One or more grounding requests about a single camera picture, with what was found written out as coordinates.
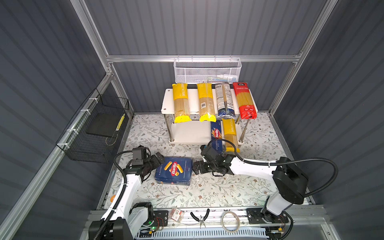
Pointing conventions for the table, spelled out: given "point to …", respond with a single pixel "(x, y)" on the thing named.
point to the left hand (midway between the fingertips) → (157, 160)
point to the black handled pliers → (201, 220)
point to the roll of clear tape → (223, 225)
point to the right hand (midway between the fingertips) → (199, 168)
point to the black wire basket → (91, 135)
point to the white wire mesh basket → (207, 70)
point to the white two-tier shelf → (194, 131)
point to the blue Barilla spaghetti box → (216, 133)
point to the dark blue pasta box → (175, 170)
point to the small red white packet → (176, 214)
